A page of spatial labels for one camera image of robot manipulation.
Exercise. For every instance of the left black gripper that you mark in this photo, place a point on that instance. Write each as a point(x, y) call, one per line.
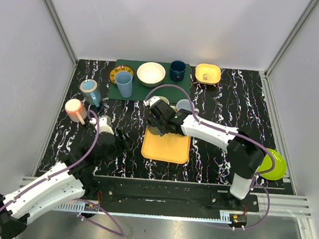
point(120, 138)

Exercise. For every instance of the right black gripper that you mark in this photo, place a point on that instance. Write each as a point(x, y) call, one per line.
point(155, 123)

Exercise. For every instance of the dark grey mug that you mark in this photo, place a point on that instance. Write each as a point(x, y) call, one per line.
point(153, 130)

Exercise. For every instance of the pink mug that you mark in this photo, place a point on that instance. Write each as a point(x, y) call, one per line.
point(76, 111)

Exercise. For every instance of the blue butterfly mug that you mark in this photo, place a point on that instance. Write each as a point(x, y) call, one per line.
point(90, 90)

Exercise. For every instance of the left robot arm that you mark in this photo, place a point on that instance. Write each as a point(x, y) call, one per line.
point(70, 179)

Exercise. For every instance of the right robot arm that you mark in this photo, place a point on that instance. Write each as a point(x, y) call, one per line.
point(243, 154)

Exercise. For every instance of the pale green mug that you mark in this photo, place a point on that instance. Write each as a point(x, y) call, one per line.
point(164, 99)

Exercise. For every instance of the light blue mug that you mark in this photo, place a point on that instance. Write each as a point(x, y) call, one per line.
point(185, 104)

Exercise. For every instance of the navy blue mug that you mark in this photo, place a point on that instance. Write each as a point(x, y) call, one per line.
point(177, 70)

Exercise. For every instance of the yellow plastic tray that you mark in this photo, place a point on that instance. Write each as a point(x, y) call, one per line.
point(173, 148)

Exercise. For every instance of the white bowl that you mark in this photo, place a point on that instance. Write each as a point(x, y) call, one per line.
point(151, 74)

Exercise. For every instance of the light blue plastic cup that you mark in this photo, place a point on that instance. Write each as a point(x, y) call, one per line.
point(124, 82)

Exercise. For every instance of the yellow square bowl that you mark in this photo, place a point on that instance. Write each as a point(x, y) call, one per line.
point(208, 74)

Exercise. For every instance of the yellow patterned saucer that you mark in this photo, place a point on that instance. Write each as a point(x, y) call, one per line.
point(117, 69)

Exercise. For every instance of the lime green plate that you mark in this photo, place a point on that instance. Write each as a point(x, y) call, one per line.
point(280, 166)

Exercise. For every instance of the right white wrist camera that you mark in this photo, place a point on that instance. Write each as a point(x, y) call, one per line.
point(152, 101)

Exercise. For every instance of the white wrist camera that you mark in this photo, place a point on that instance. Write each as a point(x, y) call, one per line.
point(152, 101)
point(104, 124)

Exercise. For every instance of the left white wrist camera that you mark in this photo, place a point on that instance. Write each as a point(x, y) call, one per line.
point(104, 124)

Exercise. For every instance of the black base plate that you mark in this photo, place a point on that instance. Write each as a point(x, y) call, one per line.
point(164, 198)

